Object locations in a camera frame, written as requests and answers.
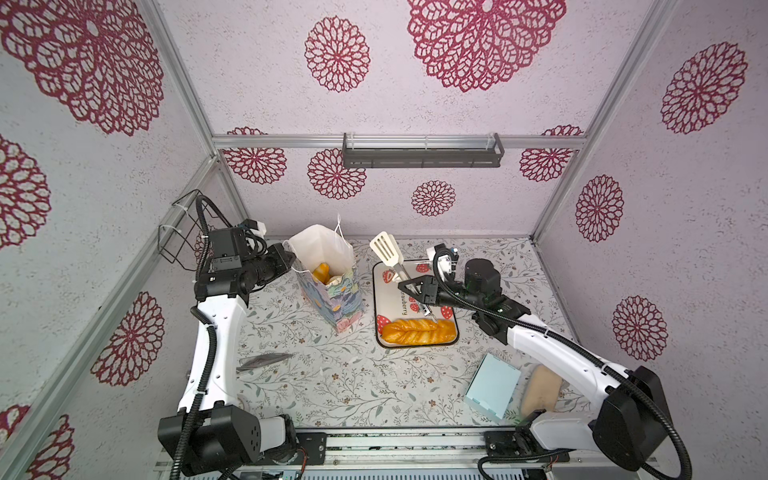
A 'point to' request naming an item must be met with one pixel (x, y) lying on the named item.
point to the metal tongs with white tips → (387, 248)
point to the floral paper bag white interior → (341, 298)
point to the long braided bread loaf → (419, 331)
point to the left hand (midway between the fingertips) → (295, 261)
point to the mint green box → (492, 386)
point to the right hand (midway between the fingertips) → (401, 283)
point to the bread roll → (322, 273)
